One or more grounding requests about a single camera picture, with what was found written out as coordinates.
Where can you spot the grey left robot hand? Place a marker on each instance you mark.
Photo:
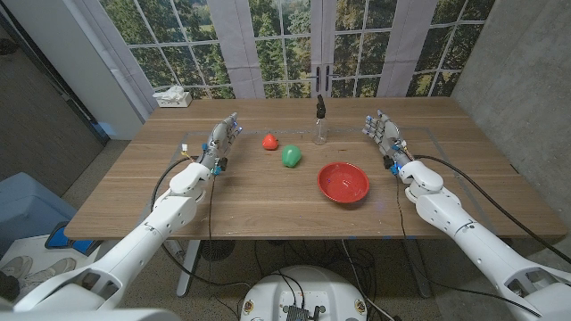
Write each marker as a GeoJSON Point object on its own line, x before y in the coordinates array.
{"type": "Point", "coordinates": [219, 140]}

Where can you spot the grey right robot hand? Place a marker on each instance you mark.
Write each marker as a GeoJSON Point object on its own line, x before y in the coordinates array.
{"type": "Point", "coordinates": [387, 136]}

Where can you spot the clear spray bottle black head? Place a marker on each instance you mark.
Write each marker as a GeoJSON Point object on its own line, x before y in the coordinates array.
{"type": "Point", "coordinates": [320, 134]}

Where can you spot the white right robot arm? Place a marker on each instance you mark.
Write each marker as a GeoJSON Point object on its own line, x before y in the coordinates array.
{"type": "Point", "coordinates": [468, 236]}

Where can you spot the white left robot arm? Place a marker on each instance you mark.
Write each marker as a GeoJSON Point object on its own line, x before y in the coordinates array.
{"type": "Point", "coordinates": [147, 232]}

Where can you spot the red bowl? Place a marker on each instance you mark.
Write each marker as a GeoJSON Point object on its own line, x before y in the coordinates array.
{"type": "Point", "coordinates": [343, 183]}

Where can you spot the white tissue box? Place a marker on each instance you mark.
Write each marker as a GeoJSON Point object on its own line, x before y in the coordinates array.
{"type": "Point", "coordinates": [175, 101]}

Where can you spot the green toy bell pepper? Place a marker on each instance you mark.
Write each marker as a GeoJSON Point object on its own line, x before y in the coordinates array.
{"type": "Point", "coordinates": [291, 156]}

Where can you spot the printed window backdrop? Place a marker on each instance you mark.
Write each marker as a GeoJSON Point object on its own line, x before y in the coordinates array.
{"type": "Point", "coordinates": [285, 53]}

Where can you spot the black round floor fan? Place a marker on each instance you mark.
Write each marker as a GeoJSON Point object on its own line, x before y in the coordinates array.
{"type": "Point", "coordinates": [217, 249]}

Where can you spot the white table leg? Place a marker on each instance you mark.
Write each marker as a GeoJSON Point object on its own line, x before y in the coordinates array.
{"type": "Point", "coordinates": [188, 267]}

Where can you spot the grey table leg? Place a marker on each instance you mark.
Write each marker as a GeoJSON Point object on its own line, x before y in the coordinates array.
{"type": "Point", "coordinates": [421, 281]}

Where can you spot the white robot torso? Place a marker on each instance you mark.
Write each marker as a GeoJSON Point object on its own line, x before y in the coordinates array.
{"type": "Point", "coordinates": [312, 285]}

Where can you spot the blue plastic bin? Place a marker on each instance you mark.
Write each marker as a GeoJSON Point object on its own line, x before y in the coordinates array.
{"type": "Point", "coordinates": [27, 209]}

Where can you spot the white floor board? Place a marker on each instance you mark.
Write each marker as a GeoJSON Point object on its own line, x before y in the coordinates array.
{"type": "Point", "coordinates": [35, 247]}

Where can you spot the grey sneaker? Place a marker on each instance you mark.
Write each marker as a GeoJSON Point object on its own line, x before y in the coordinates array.
{"type": "Point", "coordinates": [15, 266]}
{"type": "Point", "coordinates": [49, 269]}

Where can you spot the person's dark trouser leg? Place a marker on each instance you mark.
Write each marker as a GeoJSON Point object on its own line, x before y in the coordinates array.
{"type": "Point", "coordinates": [8, 287]}

